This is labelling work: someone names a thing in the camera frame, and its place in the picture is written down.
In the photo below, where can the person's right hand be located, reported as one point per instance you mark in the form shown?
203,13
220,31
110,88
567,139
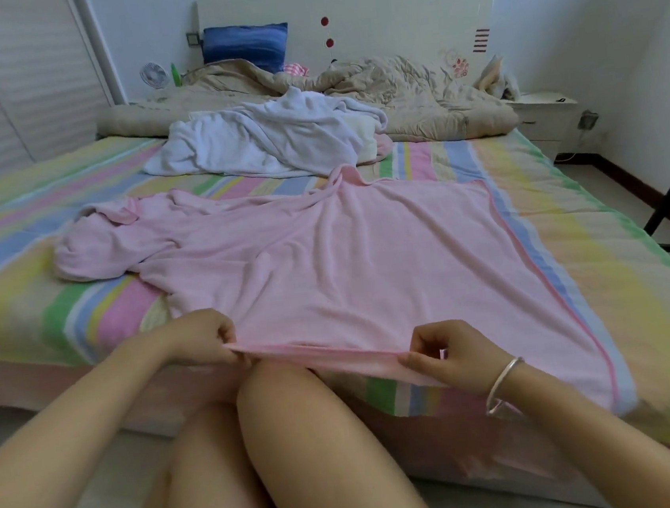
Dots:
459,357

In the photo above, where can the white towel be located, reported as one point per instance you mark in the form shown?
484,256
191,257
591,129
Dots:
275,138

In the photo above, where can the dark brown baseboard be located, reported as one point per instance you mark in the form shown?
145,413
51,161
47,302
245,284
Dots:
639,195

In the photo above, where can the blue pillow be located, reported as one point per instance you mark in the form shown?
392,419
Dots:
245,48

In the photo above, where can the beige quilt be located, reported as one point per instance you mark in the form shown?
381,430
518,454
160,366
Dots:
439,103

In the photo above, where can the pink patterned pillow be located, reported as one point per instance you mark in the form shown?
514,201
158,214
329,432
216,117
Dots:
297,71

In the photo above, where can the person's right forearm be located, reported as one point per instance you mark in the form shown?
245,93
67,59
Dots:
608,461

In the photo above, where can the white nightstand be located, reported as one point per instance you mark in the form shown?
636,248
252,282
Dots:
548,121

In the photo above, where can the cream fleece blanket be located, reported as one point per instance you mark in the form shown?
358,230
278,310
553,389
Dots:
365,143

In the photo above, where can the striped pastel bed sheet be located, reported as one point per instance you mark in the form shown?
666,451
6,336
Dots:
626,292

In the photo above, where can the person's left hand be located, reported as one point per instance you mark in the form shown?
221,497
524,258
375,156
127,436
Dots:
201,337

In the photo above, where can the green bottle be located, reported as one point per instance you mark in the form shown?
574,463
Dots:
175,75

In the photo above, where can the person's left forearm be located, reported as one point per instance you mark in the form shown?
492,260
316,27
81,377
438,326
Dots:
46,460

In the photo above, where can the white headboard with red dots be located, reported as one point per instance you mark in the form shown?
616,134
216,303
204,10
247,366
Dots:
394,24

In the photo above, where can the black wall plug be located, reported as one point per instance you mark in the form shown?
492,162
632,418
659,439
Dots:
588,120

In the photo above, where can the small white desk fan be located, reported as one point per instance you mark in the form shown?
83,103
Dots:
154,76

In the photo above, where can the cream plush toy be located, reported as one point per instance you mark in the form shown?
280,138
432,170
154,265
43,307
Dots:
493,79

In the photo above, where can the wall switch plate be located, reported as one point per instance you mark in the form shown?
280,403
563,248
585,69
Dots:
193,39

